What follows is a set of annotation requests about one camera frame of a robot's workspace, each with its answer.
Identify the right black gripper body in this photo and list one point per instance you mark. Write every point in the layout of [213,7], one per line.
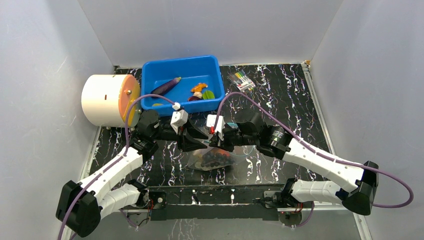
[220,138]

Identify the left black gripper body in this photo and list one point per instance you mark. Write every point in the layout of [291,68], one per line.
[168,133]

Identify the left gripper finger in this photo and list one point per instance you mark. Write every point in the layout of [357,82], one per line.
[189,145]
[194,131]

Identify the clear zip top bag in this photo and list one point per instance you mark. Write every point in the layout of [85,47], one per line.
[239,154]

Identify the black grape bunch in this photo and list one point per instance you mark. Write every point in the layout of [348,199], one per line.
[216,159]

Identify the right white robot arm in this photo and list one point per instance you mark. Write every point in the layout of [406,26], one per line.
[353,187]

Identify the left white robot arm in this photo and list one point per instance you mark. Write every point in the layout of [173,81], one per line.
[82,205]

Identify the small beige mushroom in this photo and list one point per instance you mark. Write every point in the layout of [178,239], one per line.
[198,94]

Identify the green leaf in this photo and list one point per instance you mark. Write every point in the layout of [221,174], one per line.
[208,95]

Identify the purple eggplant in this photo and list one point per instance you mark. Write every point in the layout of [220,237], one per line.
[166,87]

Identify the orange starfish cookie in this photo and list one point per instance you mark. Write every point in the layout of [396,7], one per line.
[199,88]

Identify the blue plastic bin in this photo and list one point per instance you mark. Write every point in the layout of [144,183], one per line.
[193,71]

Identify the pack of coloured markers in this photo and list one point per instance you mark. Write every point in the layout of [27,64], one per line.
[243,83]

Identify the white cylinder container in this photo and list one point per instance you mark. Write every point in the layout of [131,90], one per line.
[106,98]

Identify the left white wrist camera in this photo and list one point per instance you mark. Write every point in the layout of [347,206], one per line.
[179,117]

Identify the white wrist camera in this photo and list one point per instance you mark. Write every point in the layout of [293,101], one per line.
[215,124]
[179,117]

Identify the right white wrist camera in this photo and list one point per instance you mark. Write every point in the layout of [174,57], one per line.
[215,124]

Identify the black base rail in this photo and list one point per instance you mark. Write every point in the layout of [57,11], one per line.
[242,201]

